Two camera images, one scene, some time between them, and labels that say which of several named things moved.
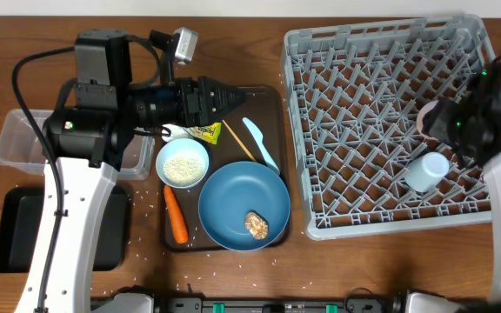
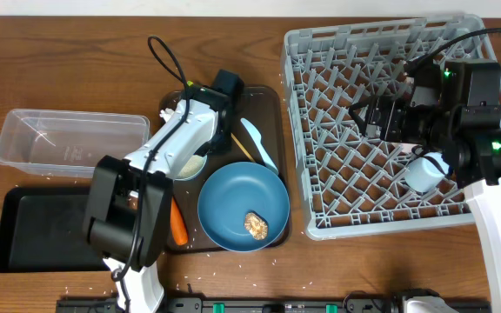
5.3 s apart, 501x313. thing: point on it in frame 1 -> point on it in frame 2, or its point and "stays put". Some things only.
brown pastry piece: x=257 y=224 stays put
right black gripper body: x=450 y=124 -> x=403 y=125
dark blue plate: x=238 y=189 stays put
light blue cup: x=424 y=173 stays put
